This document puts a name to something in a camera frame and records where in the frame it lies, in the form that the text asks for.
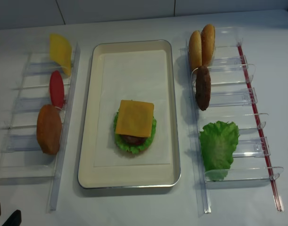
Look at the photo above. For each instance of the sesame top bun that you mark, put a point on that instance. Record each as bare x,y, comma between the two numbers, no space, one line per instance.
195,50

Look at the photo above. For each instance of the red tomato slice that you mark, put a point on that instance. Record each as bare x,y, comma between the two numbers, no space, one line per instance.
56,89

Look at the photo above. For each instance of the green lettuce under patty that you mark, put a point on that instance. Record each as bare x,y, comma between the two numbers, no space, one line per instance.
123,145

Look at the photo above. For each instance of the brown meat patty on burger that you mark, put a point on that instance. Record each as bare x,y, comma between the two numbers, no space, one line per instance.
132,140

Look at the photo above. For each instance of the orange cheese slice on burger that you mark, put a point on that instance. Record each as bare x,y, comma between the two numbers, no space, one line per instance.
135,118

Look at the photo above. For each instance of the yellow cheese slice in rack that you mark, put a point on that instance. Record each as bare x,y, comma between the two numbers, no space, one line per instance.
60,51

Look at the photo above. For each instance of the green lettuce leaf in rack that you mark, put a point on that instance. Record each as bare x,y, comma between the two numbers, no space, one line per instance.
218,142

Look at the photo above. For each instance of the brown meat patty in rack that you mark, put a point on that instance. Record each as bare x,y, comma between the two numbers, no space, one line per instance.
203,88

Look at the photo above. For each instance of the clear acrylic left rack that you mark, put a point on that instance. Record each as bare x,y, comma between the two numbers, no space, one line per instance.
21,159

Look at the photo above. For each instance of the clear acrylic rack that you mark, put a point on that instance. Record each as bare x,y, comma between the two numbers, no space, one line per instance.
21,159
233,102

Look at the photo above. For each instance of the orange breaded patty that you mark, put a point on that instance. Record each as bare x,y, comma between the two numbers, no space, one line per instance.
49,128

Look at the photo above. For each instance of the cream metal tray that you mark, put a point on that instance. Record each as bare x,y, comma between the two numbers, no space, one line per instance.
151,175

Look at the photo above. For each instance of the white paper liner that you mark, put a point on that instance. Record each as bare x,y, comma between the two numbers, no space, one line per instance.
138,76

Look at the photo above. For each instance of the clear acrylic right rack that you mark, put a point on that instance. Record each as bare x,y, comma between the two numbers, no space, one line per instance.
233,102

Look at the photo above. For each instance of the tan bun half in rack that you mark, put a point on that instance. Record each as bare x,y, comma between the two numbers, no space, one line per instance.
208,42

